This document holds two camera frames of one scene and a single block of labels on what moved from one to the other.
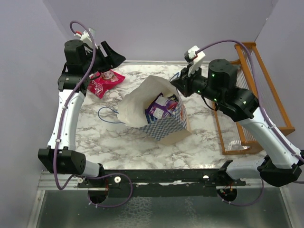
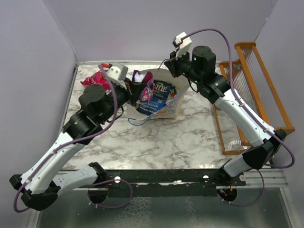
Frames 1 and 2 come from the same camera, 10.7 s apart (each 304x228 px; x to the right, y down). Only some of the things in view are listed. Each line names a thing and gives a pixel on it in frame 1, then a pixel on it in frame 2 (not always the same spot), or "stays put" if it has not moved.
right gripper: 182,82 -> 172,64
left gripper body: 99,61 -> 122,95
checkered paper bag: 170,128 -> 172,108
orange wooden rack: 234,139 stays put
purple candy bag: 161,107 -> 147,92
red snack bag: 99,86 stays put
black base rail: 194,183 stays put
